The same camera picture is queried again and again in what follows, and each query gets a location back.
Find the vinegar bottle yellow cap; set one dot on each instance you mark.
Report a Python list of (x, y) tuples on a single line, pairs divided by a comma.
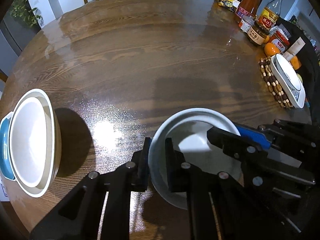
[(270, 14)]

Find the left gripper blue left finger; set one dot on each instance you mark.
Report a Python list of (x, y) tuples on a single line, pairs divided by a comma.
[(141, 171)]

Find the brown sauce jar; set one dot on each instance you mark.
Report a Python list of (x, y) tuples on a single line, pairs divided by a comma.
[(256, 35)]

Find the blue dish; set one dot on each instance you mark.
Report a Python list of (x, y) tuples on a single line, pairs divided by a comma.
[(5, 154)]

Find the patterned plate on trivet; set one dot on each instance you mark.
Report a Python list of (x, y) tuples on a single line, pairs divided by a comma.
[(297, 98)]

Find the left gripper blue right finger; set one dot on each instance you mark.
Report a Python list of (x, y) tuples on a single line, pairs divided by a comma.
[(180, 174)]

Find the white bowl with black rim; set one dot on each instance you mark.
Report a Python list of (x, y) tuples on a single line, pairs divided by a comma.
[(287, 72)]

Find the small white ramekin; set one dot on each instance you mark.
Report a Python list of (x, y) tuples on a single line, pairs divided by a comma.
[(188, 131)]

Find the wooden bead trivet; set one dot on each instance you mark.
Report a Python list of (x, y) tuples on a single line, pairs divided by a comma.
[(272, 83)]

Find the orange fruit right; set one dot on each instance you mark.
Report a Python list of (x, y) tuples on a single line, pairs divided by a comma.
[(296, 64)]

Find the orange fruit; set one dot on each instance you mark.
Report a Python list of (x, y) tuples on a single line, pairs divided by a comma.
[(271, 49), (296, 64)]

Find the orange fruit front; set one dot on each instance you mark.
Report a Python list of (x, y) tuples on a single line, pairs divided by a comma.
[(271, 49)]

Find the small white label jar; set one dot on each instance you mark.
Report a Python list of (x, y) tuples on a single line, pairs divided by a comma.
[(246, 23)]

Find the yellow snack packet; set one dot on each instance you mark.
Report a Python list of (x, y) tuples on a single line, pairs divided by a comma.
[(231, 5)]

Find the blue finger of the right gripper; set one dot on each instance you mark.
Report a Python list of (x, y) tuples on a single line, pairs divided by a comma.
[(236, 146), (254, 135)]

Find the red sauce bottle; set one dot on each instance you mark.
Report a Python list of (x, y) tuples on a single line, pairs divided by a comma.
[(246, 8)]

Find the hanging green plant left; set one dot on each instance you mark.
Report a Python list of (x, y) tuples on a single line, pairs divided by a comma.
[(20, 9)]

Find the red lid chili jar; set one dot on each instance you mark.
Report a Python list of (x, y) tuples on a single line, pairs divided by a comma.
[(280, 41)]

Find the beige tube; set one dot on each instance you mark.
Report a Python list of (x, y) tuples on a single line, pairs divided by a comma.
[(294, 49)]

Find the medium white bowl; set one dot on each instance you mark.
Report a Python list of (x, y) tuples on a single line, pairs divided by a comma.
[(30, 128)]

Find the large white bowl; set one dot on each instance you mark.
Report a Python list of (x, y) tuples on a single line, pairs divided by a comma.
[(54, 149)]

